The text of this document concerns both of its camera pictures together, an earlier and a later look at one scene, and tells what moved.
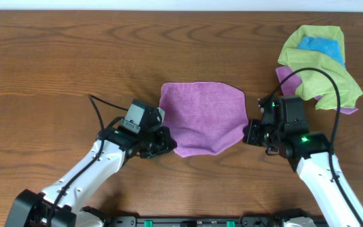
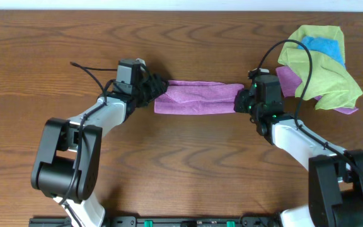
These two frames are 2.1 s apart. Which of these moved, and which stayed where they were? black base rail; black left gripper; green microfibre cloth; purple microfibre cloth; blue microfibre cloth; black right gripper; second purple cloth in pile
Moved: black right gripper; black left gripper; purple microfibre cloth
Stayed: blue microfibre cloth; second purple cloth in pile; black base rail; green microfibre cloth
